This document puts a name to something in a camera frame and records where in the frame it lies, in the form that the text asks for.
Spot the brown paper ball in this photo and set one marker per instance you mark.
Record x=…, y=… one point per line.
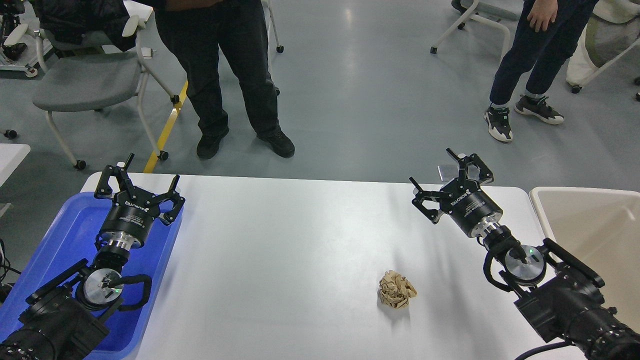
x=395, y=290

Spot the beige plastic bin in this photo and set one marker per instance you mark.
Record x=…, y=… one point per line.
x=601, y=227

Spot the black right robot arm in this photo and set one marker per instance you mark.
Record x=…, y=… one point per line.
x=558, y=295

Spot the metal floor socket plate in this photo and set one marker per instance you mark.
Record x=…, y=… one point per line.
x=448, y=172

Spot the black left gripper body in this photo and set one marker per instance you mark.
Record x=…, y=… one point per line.
x=129, y=220

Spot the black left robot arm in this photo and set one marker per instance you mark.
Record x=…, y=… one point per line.
x=88, y=291

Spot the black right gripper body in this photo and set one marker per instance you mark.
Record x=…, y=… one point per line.
x=469, y=205

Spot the grey chair with jacket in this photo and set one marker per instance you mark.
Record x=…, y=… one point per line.
x=88, y=82

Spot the blue plastic tray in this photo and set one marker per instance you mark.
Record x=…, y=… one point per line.
x=71, y=238

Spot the grey chair top right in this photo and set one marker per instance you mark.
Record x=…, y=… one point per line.
x=483, y=13

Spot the white side table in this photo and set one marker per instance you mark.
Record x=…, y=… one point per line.
x=11, y=155

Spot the chair with white bag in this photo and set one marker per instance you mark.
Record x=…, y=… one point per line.
x=611, y=32

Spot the person in navy trousers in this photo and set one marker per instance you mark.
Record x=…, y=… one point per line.
x=546, y=36

